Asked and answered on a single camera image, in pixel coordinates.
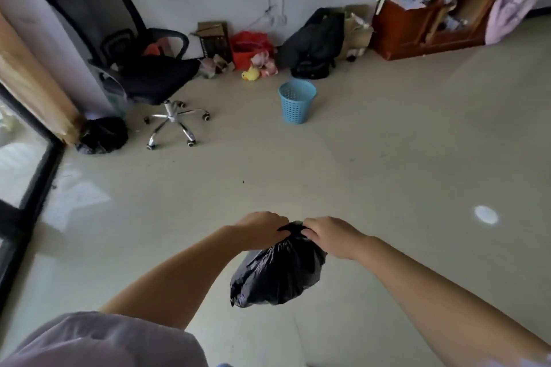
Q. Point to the person's right hand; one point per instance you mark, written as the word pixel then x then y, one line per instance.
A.
pixel 335 235

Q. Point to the person's left hand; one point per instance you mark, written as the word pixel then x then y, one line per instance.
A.
pixel 258 229

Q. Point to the person's right fingers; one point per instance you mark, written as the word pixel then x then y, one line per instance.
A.
pixel 310 229

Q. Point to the person's left fingers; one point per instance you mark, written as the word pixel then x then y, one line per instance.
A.
pixel 280 222

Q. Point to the black plastic garbage bag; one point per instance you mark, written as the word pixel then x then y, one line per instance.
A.
pixel 277 272

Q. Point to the person's left forearm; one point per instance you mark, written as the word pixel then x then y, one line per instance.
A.
pixel 180 276

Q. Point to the person's right forearm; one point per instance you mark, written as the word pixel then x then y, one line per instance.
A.
pixel 447 306

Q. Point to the blue plastic waste basket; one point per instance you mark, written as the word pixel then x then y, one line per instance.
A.
pixel 296 101

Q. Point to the yellow plush toy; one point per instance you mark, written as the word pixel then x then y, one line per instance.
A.
pixel 251 74

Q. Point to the pink plush toy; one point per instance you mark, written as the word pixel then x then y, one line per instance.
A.
pixel 266 63

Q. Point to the red plastic bag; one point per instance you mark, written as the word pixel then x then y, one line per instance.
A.
pixel 249 46

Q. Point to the black backpack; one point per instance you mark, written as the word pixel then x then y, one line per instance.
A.
pixel 312 42

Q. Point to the brown cardboard box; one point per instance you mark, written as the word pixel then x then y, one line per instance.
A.
pixel 213 40

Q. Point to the black bag on floor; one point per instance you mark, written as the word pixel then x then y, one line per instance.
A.
pixel 102 134

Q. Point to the brown paper bag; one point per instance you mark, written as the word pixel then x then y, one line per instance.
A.
pixel 357 31

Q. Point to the person's lilac shirt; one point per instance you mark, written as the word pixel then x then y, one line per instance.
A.
pixel 107 343

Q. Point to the black mesh office chair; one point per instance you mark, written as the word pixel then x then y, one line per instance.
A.
pixel 137 57

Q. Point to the brown wooden cabinet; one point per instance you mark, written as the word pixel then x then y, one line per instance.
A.
pixel 430 25

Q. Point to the black framed glass door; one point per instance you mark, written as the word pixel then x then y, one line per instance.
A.
pixel 21 190

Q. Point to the wooden board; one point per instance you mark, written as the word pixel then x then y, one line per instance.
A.
pixel 32 83

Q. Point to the pink cloth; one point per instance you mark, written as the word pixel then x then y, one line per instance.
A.
pixel 514 1

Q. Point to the white wall socket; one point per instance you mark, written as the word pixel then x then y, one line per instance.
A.
pixel 275 18

